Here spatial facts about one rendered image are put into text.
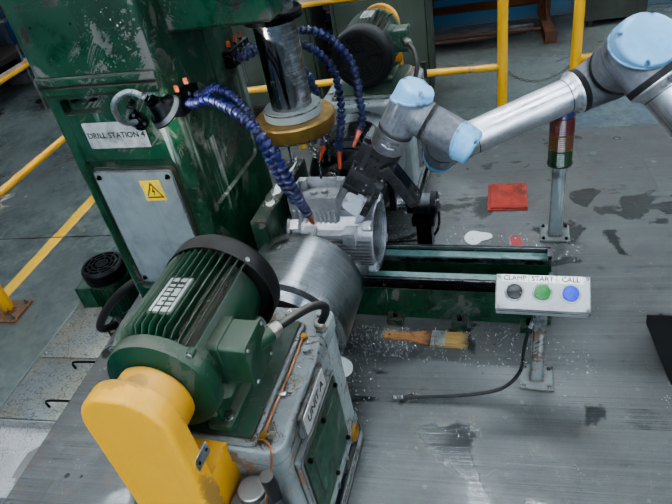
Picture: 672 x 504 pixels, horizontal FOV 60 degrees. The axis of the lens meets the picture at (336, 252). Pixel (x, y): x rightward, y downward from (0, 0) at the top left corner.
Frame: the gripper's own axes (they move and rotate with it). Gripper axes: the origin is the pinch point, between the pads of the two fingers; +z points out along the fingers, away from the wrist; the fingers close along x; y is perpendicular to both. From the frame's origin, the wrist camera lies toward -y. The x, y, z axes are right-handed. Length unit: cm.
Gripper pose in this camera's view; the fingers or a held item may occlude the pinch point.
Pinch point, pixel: (360, 220)
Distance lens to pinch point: 134.7
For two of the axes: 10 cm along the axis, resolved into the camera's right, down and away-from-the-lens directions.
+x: -2.5, 6.1, -7.5
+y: -9.1, -4.2, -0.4
